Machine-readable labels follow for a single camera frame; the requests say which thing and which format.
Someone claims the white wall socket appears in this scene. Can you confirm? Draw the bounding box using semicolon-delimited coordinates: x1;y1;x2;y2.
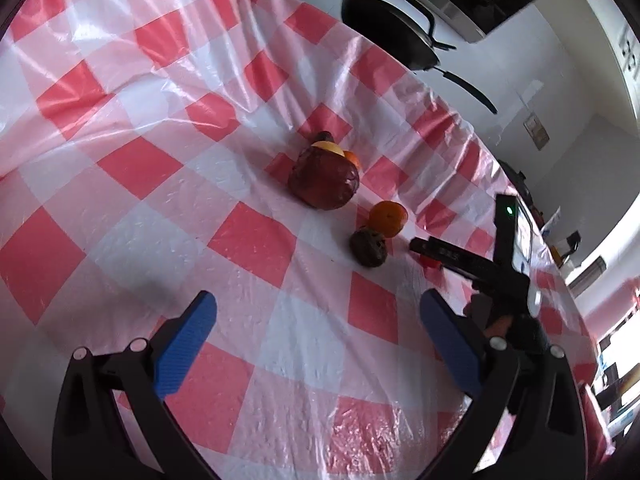
617;25;640;81

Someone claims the dark red wrinkled fruit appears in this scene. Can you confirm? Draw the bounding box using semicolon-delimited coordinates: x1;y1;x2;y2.
287;146;361;211

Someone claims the black pan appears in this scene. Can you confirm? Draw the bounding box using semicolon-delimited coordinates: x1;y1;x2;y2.
497;159;538;206

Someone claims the large orange mandarin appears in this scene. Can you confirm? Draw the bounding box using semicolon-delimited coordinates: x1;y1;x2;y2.
369;201;408;238

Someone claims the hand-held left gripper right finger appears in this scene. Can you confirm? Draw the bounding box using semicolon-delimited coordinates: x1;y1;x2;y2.
417;287;588;480

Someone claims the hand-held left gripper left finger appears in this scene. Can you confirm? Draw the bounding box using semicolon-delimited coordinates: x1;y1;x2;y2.
51;289;221;480

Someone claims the black wok with handles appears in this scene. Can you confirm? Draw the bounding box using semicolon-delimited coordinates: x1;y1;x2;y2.
341;0;499;115

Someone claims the red white checked plastic tablecloth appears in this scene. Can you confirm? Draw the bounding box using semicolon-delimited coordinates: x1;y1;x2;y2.
0;0;616;480

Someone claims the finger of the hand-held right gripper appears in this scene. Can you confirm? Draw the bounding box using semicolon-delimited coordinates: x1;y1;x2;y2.
409;237;496;283

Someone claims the beige wall socket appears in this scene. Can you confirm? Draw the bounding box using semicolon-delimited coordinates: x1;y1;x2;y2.
524;115;551;151

